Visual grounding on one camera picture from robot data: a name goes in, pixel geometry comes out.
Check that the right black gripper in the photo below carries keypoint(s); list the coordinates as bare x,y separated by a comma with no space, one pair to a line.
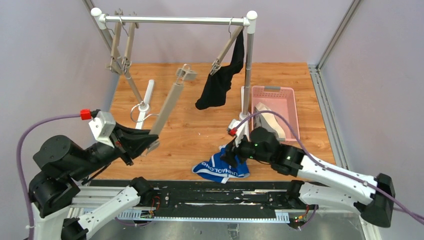
233,153

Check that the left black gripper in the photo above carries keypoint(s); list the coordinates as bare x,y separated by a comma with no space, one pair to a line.
123,143

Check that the beige hanger with blue underwear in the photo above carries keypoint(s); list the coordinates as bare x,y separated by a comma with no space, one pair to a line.
140,112

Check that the blue underwear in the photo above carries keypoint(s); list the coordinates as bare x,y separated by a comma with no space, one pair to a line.
217,170

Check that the beige clip hanger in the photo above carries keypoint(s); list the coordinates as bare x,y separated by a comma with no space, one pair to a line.
126,60

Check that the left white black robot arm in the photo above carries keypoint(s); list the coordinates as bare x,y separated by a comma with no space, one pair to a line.
63,163

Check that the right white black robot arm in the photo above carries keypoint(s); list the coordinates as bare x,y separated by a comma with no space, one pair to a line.
371,197

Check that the black underwear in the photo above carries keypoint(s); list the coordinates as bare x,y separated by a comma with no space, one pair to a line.
217,85

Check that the beige hanger with black underwear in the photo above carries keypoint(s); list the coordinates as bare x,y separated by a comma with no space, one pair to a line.
216,65

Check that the empty beige hanger far left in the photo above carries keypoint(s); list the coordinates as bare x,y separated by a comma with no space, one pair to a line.
116,59

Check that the pink plastic basket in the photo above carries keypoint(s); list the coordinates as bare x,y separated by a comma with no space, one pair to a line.
280,100

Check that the white silver clothes rack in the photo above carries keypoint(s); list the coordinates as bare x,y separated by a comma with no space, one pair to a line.
249,23

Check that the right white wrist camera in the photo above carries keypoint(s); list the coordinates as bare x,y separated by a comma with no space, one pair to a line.
239,132

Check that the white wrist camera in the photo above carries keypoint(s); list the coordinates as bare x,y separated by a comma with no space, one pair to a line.
102,124
239,132

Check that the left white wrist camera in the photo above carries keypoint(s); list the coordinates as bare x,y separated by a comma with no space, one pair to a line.
102,124

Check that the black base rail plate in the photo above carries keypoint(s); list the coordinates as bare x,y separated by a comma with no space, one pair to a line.
232,200

